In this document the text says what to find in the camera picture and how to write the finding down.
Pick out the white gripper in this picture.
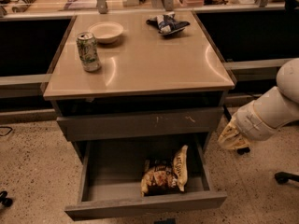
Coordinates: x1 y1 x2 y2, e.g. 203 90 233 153
218 101 277 150

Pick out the brown chip bag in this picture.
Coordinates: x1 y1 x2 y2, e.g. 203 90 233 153
140 145 188 197

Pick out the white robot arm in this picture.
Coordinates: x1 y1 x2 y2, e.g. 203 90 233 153
218 59 299 150

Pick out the closed grey top drawer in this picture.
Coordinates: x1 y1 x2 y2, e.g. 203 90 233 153
57 107 223 142

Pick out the grey drawer cabinet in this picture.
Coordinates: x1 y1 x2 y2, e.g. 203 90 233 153
44 11 235 157

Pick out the open grey middle drawer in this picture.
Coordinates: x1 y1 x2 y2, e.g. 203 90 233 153
65 134 227 221

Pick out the black chair base caster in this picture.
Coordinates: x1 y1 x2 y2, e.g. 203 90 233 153
275 172 299 184

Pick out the white bowl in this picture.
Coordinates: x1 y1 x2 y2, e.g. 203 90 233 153
88 21 123 44

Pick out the green white soda can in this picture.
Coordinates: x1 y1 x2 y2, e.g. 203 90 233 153
76 32 101 72

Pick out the purple booklet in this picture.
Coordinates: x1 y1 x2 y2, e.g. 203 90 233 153
64 0 97 10

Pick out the black caster at left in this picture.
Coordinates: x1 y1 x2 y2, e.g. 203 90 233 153
0 191 13 207

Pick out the black table leg frame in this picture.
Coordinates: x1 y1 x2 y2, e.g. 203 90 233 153
223 105 250 155

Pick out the black floor cable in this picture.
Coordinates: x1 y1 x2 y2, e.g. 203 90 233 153
0 125 14 138

